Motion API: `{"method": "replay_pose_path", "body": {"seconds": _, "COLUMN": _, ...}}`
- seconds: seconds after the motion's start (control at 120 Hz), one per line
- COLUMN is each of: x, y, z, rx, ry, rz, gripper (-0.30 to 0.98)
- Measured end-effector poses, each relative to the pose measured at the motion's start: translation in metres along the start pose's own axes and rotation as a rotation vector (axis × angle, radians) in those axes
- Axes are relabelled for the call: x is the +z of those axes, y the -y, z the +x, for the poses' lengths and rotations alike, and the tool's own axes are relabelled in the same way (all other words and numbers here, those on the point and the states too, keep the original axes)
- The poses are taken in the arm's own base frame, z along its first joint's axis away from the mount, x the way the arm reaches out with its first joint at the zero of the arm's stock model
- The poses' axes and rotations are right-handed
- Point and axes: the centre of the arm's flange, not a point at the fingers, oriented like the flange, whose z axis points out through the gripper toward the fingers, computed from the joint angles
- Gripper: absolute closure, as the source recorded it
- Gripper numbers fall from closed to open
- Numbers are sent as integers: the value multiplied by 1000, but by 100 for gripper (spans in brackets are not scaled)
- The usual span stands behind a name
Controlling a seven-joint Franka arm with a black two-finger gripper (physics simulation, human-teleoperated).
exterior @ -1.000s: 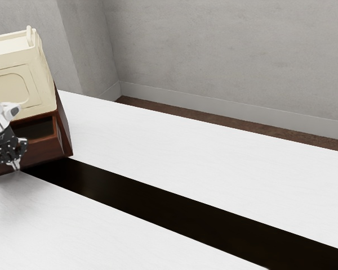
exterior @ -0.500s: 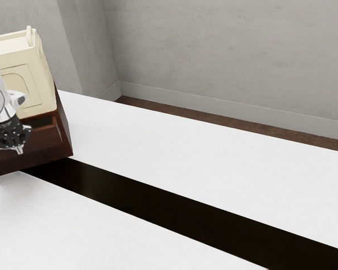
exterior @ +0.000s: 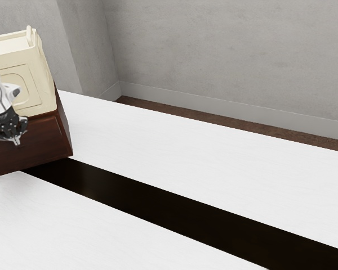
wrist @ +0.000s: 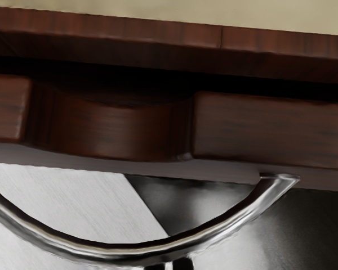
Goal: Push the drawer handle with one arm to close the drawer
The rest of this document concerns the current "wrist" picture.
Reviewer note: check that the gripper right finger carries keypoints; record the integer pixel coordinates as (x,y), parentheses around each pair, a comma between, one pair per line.
(183,265)

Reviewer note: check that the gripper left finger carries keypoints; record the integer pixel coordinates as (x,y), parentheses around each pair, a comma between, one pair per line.
(158,267)

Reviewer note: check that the dark brown wooden cabinet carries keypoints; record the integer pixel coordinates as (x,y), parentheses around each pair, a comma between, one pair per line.
(157,42)

